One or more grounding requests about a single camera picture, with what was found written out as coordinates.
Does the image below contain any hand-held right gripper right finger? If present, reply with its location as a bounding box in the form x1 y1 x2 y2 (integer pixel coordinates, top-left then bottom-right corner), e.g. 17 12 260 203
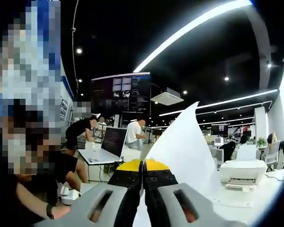
143 159 249 227

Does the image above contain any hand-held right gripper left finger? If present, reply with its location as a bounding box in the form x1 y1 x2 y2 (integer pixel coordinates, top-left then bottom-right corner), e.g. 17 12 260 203
34 159 144 227

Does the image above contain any stack of white printing papers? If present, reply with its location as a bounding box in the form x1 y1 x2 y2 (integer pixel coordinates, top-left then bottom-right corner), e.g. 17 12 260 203
132 101 220 227

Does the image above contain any person's right hand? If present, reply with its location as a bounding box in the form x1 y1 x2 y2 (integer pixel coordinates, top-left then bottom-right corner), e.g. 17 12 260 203
53 205 72 220

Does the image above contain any black wristband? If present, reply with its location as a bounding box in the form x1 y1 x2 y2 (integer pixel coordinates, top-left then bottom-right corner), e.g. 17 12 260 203
46 203 55 220

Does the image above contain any person's black shirt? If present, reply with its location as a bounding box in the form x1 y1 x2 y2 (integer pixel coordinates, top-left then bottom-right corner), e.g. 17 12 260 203
0 151 79 227

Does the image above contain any white side table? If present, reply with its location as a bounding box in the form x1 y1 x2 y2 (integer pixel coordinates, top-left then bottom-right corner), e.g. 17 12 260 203
77 149 124 183

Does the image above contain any large open laptop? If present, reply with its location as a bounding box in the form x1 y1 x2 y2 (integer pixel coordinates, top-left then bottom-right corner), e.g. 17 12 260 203
78 127 128 165

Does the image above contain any white printer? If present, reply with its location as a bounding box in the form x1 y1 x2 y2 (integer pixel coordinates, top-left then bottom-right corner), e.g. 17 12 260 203
219 144 268 192

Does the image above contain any small hanging dark screen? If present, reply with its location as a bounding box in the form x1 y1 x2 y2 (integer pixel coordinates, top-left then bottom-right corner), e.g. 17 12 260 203
212 124 228 137

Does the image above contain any ceiling air conditioner unit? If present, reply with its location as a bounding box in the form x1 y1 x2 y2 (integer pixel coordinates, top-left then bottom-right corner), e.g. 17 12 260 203
151 91 184 106

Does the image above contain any grey mesh office chair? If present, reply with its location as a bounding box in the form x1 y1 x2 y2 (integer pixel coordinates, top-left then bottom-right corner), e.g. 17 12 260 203
262 140 281 171

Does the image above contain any ceiling light strip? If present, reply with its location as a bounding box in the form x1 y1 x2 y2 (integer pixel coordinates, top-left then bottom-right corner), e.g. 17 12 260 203
132 0 253 73

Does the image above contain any wall poster board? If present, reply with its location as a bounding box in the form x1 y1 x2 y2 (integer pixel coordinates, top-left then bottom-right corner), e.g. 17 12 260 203
60 99 69 121

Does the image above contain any large dark wall screen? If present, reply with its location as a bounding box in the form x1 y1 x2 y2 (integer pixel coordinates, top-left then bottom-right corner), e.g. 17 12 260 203
90 72 152 114

